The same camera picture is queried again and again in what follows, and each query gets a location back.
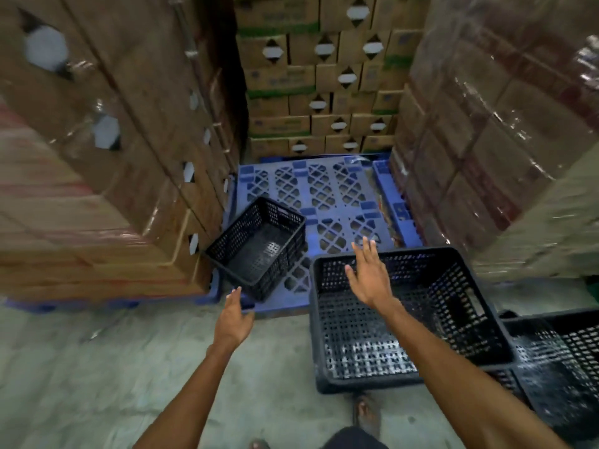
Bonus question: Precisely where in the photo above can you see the person's dark shorts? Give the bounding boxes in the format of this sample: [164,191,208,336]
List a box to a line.
[322,425,390,449]

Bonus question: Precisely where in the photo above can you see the person's right foot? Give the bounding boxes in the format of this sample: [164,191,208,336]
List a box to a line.
[352,394,383,436]

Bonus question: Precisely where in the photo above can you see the person's right hand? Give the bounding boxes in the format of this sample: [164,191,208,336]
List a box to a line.
[345,236,398,312]

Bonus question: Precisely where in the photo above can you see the blue plastic pallet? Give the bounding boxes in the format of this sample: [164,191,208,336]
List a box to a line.
[373,159,425,249]
[224,154,412,319]
[4,268,223,315]

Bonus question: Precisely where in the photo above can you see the person's left hand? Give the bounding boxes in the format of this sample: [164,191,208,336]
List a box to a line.
[213,287,256,352]

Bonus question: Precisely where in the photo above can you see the person's left forearm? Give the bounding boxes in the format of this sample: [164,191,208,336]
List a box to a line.
[132,342,241,449]

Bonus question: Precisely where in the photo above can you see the film-wrapped stack of cardboard boxes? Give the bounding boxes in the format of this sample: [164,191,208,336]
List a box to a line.
[388,0,599,282]

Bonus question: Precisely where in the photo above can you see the person's right forearm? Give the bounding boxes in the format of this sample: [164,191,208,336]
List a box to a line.
[374,298,572,449]

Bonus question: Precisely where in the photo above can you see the large black plastic crate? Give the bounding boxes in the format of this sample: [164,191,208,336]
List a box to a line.
[487,307,599,444]
[309,247,518,396]

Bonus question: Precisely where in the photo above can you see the stack of brown cardboard boxes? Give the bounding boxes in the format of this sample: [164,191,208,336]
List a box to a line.
[0,0,244,300]

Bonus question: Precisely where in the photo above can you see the stack of green-striped cardboard boxes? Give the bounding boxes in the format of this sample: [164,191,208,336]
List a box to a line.
[232,0,431,159]

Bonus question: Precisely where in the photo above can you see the small black plastic crate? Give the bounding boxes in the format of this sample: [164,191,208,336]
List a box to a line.
[204,196,308,302]

